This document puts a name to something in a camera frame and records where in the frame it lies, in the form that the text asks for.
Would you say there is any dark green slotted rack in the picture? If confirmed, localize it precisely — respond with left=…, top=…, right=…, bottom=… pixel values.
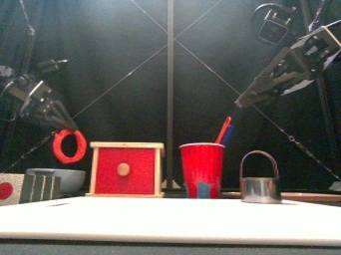
left=18, top=168, right=62, bottom=204

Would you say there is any thin diagonal brace wire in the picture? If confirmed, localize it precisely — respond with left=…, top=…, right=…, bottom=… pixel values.
left=0, top=0, right=223, bottom=174
left=129, top=0, right=341, bottom=183

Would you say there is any red ring toy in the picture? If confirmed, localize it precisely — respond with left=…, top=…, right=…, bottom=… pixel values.
left=50, top=128, right=89, bottom=165

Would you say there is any red wooden box with knob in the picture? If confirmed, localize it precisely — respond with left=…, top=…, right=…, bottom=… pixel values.
left=85, top=140, right=167, bottom=199

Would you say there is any clear plastic tray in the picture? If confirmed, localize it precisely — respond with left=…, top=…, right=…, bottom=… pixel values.
left=220, top=190, right=341, bottom=204

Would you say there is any red utensil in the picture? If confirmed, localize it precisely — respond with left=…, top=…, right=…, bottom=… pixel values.
left=214, top=116, right=232, bottom=145

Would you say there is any small red object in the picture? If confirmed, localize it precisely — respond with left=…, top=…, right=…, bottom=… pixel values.
left=238, top=149, right=283, bottom=204

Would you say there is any black vertical frame pole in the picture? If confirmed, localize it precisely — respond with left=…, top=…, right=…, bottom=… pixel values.
left=161, top=0, right=181, bottom=191

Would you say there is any white cutting board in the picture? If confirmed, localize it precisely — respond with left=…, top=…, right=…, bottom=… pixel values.
left=0, top=195, right=341, bottom=248

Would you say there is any red plastic cup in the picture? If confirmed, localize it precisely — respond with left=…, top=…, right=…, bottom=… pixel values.
left=177, top=141, right=226, bottom=200

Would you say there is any blue utensil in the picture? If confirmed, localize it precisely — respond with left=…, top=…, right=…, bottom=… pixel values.
left=219, top=124, right=236, bottom=147

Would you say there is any metal wire turnbuckle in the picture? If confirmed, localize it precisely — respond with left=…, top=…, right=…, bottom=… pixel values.
left=286, top=133, right=303, bottom=145

